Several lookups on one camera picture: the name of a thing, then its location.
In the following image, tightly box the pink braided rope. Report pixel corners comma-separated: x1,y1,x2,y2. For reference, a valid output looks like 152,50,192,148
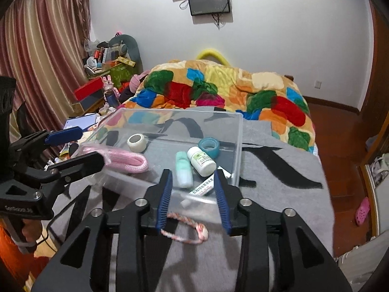
78,146,149,174

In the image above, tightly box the white medicine bottle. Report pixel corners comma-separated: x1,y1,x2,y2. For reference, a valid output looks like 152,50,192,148
186,146,217,177

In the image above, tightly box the bunny-topped water bottle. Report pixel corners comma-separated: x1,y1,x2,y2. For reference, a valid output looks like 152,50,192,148
103,75,120,108

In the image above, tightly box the teal tape roll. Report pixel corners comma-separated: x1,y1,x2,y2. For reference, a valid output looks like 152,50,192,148
198,137,223,160

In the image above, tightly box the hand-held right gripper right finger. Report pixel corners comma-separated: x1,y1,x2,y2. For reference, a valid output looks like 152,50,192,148
213,170,353,292

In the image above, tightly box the grey plush toy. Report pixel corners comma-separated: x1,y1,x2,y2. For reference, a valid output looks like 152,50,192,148
108,34,143,70

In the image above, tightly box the clear plastic storage box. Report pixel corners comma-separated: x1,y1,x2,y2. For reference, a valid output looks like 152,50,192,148
80,107,244,209

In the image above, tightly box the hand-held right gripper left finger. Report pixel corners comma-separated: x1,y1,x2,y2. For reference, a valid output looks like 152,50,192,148
32,169,174,292

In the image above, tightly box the white tape roll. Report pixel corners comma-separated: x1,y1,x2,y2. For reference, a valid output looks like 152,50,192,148
127,134,148,152

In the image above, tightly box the mint green small bottle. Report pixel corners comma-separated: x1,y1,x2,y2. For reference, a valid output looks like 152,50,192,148
175,151,194,188

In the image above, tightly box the colourful patchwork quilt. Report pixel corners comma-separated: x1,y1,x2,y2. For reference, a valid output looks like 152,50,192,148
124,59,318,154

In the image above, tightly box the pink white braided bracelet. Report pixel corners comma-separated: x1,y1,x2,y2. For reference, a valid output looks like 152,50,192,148
160,212,210,245

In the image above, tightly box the white ointment tube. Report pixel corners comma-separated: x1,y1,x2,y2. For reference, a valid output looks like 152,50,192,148
182,170,233,207

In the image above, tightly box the striped pink curtain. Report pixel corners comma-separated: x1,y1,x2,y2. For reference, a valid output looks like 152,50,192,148
0,0,93,162

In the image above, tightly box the red rectangular box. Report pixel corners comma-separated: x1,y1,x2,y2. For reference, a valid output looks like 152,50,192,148
74,77,104,101

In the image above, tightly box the small black wall monitor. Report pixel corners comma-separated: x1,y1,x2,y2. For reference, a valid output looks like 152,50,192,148
186,0,231,17

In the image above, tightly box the pink clog shoe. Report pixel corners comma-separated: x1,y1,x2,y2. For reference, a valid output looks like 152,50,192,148
355,197,371,226

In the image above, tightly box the black cable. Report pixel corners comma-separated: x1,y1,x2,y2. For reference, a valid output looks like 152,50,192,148
36,202,66,245

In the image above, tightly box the pink knitted hat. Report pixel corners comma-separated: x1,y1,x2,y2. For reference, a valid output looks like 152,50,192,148
129,72,150,93

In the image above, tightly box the blue notebook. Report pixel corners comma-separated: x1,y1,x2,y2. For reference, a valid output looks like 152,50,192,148
63,113,99,132

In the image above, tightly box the green cardboard box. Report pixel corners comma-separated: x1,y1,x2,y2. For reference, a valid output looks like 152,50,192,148
109,65,136,86

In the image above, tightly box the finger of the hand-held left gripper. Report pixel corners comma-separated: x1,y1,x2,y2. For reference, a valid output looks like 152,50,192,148
0,151,106,220
9,127,83,166

